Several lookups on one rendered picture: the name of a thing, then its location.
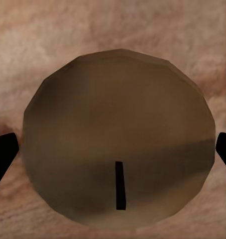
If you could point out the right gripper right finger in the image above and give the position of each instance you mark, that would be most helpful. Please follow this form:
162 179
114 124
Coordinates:
221 146

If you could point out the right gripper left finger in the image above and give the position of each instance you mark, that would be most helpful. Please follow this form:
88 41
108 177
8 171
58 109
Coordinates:
8 151

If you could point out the pillar candle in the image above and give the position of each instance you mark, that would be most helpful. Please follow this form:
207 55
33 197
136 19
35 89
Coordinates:
118 140

